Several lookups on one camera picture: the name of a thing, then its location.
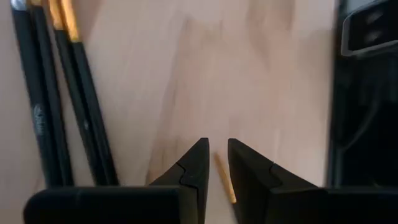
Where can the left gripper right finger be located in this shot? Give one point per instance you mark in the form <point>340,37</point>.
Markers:
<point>255,180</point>

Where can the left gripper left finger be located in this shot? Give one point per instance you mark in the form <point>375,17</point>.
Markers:
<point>194,174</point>

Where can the thin paintbrush gold ferrule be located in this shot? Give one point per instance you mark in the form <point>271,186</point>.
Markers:
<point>225,180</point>

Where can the black paintbrush silver ferrule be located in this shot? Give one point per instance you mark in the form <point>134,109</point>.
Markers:
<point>39,118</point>

